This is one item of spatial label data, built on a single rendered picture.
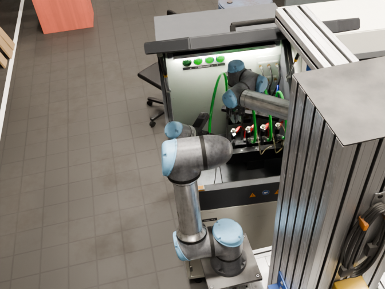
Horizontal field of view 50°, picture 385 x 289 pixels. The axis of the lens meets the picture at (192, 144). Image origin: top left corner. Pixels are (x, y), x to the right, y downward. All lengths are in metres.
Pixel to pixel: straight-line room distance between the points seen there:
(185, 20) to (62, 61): 3.04
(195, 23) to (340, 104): 1.52
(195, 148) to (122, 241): 1.94
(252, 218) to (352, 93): 1.52
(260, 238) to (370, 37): 1.27
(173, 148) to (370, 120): 0.64
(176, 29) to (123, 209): 1.60
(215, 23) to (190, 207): 1.19
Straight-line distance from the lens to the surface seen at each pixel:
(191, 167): 1.32
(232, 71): 1.85
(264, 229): 2.49
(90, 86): 4.66
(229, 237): 1.58
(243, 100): 1.70
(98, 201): 3.44
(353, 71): 1.02
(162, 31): 2.29
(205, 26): 2.30
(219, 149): 1.32
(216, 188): 2.13
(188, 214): 1.47
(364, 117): 0.90
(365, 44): 2.23
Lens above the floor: 2.59
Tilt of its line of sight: 44 degrees down
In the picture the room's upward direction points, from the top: 5 degrees counter-clockwise
